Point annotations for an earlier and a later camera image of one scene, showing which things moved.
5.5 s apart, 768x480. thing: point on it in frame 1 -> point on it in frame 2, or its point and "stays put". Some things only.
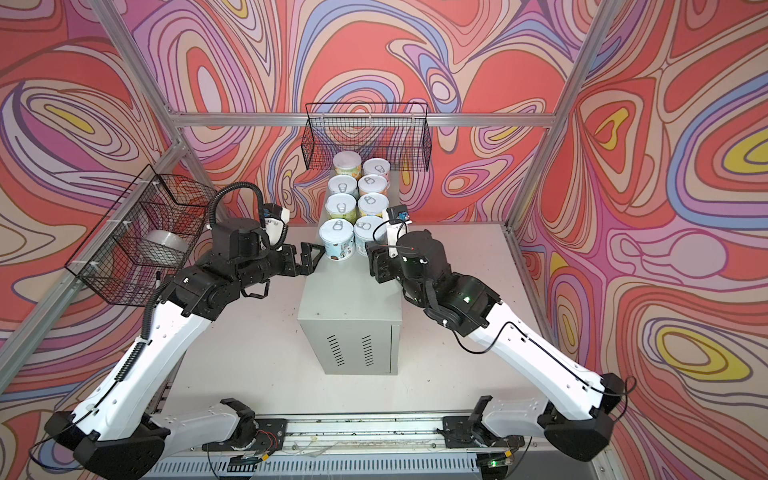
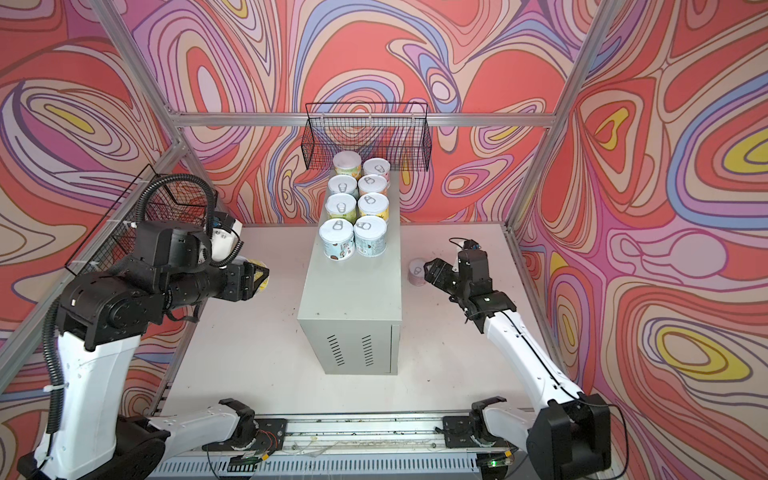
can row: (340, 206) stays put
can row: (338, 237) stays put
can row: (363, 231) stays put
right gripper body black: (391, 269) -> (449, 280)
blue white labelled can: (342, 184) stays put
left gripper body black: (269, 264) -> (208, 280)
